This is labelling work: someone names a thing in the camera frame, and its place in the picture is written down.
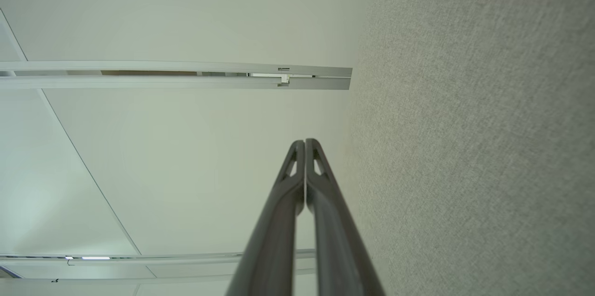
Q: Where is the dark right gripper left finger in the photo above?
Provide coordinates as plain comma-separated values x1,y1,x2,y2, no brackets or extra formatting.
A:
225,140,306,296

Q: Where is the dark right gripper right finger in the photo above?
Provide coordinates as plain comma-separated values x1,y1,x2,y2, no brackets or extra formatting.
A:
304,138,386,296

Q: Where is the grey fabric sofa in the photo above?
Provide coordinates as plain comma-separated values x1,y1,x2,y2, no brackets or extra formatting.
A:
342,0,595,296

